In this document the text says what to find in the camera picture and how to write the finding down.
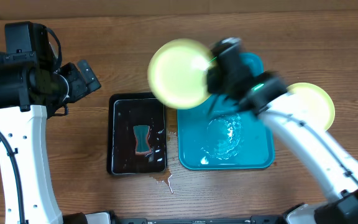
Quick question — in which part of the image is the yellow plate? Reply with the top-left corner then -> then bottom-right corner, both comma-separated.
287,82 -> 336,131
147,39 -> 214,110

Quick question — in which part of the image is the orange green scrub sponge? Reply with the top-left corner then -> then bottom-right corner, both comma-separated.
133,125 -> 152,156

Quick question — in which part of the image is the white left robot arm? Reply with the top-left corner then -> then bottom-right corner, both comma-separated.
0,60 -> 112,223

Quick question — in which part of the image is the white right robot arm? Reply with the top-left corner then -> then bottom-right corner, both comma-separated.
207,44 -> 358,223

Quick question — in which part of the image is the black water tray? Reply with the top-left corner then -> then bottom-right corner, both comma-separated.
106,93 -> 167,175

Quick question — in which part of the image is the teal serving tray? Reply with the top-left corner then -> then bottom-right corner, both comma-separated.
177,52 -> 275,171

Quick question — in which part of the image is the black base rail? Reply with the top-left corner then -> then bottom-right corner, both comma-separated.
112,215 -> 287,224

